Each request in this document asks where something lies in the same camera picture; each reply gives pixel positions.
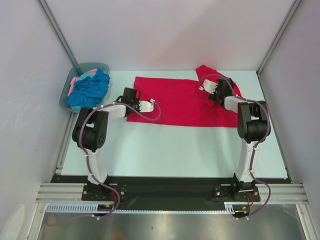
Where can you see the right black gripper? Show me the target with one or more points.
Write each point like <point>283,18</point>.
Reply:
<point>215,96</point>

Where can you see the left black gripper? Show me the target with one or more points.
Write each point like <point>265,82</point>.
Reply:
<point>136,101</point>

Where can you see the red t shirt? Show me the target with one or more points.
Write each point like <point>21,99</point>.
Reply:
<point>181,104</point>

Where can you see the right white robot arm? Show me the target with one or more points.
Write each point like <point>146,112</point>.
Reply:
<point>253,123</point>

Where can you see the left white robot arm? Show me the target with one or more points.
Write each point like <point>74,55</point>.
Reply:
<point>90,130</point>

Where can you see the blue t shirt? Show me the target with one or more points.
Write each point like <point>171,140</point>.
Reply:
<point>98,88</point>

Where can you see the light teal t shirt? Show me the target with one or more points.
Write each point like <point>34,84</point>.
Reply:
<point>78,95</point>

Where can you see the pink t shirt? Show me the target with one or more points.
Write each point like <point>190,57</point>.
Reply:
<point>75,79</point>

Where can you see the translucent blue plastic basket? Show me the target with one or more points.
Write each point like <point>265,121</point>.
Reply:
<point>77,71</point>

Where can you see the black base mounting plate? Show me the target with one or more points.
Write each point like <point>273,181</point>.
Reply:
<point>185,181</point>

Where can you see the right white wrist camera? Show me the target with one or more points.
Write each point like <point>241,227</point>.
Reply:
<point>209,86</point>

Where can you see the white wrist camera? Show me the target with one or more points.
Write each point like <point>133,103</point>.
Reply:
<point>146,106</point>
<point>209,86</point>

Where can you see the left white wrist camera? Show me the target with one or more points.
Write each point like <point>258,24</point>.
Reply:
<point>146,106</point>

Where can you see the right aluminium corner post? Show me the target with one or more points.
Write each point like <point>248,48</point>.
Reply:
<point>279,34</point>

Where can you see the aluminium corner post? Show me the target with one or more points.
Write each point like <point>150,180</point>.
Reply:
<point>279,34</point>
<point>53,23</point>

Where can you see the left aluminium corner post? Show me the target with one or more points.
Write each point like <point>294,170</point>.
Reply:
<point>53,23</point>

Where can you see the aluminium front rail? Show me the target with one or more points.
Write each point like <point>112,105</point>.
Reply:
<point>80,192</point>

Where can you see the slotted cable duct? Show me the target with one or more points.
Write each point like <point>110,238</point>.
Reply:
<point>104,208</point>

